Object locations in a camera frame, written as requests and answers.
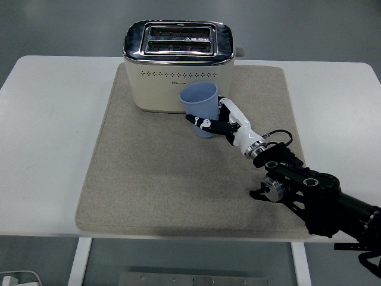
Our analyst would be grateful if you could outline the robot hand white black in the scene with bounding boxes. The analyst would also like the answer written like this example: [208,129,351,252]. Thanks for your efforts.
[185,95,263,151]

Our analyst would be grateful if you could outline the blue ribbed plastic cup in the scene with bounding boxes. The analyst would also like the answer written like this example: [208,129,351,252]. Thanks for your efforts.
[179,82,220,140]

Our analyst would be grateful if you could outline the cream and chrome toaster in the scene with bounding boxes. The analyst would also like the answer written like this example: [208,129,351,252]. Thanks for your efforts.
[123,20,246,114]

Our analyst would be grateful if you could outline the beige felt table mat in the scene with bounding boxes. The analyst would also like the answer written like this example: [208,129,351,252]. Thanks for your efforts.
[74,64,321,240]

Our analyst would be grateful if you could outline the white table leg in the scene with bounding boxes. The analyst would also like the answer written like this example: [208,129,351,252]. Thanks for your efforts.
[67,238,93,286]
[291,243,313,286]

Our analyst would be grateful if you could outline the black table control panel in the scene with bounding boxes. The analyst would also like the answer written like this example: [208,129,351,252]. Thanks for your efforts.
[333,243,364,251]

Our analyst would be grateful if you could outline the grey metal plate with screws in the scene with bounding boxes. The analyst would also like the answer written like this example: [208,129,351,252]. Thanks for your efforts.
[118,271,270,286]

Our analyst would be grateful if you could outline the white box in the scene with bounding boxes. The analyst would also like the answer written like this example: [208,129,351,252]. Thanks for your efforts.
[0,270,42,286]

